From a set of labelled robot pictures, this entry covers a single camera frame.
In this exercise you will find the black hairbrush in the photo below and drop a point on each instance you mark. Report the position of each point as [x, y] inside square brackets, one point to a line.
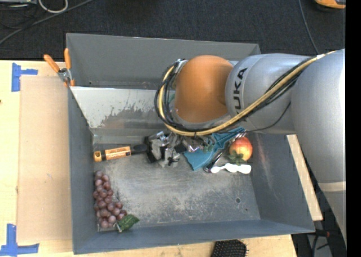
[229, 248]

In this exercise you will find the grey metal bin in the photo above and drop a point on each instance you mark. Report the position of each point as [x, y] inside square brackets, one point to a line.
[175, 196]

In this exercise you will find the red and yellow toy apple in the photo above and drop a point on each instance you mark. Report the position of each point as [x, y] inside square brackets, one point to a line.
[242, 148]

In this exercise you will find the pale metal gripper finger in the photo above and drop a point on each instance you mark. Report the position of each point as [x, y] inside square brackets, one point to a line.
[168, 157]
[159, 139]

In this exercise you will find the orange and black tool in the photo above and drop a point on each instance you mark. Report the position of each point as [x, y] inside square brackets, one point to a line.
[115, 153]

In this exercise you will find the pale cardboard board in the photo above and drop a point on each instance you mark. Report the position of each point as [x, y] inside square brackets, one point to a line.
[42, 151]

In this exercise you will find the purple toy grape bunch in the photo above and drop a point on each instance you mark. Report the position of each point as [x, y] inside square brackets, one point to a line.
[105, 202]

